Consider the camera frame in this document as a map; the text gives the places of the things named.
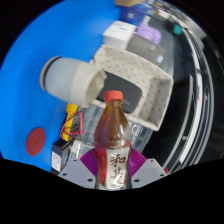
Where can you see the teal tool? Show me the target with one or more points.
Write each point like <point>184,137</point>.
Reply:
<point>177,29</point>

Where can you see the black workbench shelf unit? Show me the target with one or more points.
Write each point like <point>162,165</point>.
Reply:
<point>186,100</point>

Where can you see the dark grey flat box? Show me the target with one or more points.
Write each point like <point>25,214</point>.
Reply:
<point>146,48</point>

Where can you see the red-capped clear drink bottle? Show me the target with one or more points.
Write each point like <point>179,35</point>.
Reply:
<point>111,133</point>

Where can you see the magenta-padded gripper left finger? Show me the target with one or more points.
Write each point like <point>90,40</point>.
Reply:
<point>76,171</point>

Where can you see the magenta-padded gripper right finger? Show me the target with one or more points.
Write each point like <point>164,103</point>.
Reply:
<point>148,171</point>

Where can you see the blue box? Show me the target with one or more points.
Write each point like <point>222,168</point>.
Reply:
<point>133,15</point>

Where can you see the black rectangular device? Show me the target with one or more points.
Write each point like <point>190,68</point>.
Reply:
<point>126,91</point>

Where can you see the purple plastic bag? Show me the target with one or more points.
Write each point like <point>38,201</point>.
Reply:
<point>149,33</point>

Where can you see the grey and white cup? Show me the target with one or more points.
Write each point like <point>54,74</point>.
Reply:
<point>66,80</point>

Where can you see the black box with white label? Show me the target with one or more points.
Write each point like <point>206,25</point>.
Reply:
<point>60,156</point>

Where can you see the flat round red coaster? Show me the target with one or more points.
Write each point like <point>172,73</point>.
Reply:
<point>36,141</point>

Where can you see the yellow multimeter with red leads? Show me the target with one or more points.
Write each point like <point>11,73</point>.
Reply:
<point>70,121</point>

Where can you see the beige dotted tray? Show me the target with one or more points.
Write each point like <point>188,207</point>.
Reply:
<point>133,68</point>

